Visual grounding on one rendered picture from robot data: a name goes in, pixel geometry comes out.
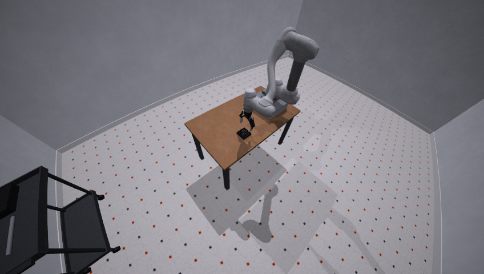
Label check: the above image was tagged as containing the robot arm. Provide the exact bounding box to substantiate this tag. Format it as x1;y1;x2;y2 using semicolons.
243;27;319;117

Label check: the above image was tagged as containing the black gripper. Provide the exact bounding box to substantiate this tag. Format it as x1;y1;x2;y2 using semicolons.
239;110;255;131

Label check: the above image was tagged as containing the black knob box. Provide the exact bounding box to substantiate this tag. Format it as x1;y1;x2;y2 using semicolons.
237;127;251;139

